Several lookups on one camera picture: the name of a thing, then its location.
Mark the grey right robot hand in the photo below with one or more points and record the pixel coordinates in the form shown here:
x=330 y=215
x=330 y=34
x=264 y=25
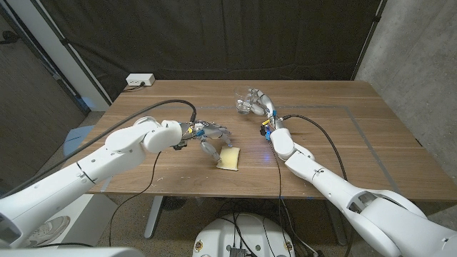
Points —
x=266 y=105

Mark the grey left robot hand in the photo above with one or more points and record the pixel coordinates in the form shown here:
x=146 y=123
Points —
x=210 y=131

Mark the clear glass cup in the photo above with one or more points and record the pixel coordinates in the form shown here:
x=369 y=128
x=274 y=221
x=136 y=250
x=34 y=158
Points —
x=241 y=98

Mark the yellow sponge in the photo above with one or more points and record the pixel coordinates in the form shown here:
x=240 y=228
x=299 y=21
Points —
x=230 y=160

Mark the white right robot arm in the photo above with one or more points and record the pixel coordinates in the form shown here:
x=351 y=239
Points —
x=357 y=200

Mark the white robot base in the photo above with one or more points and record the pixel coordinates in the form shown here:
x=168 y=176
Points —
x=246 y=228

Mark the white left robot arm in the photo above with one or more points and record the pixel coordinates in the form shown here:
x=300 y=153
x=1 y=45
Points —
x=89 y=167

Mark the white power strip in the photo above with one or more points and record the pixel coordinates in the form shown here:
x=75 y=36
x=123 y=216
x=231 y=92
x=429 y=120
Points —
x=140 y=79

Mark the black backdrop curtain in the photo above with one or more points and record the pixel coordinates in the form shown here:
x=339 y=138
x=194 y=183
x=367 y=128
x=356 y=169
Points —
x=232 y=35

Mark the grey table leg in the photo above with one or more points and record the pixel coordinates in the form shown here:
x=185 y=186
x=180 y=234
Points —
x=153 y=217
x=335 y=221

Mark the black backdrop stand pole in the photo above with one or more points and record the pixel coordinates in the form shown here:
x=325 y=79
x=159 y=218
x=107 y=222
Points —
x=76 y=58
x=369 y=35

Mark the light blue stool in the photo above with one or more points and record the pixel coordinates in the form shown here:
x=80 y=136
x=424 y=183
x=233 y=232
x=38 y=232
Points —
x=76 y=139

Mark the white flat floor board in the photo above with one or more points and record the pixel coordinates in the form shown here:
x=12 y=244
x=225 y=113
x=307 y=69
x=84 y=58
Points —
x=93 y=214

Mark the white pillar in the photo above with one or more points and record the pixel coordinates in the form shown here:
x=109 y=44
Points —
x=64 y=57

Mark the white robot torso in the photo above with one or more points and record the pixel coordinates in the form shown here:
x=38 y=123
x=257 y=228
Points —
x=71 y=252

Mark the grey white sneaker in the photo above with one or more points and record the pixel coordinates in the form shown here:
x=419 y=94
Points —
x=46 y=230

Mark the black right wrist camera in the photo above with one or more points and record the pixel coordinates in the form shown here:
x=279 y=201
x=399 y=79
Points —
x=263 y=131

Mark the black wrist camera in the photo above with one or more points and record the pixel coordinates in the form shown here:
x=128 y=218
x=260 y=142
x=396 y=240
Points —
x=180 y=145
x=263 y=131

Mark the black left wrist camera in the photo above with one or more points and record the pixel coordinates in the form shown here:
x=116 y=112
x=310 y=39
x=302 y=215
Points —
x=180 y=145

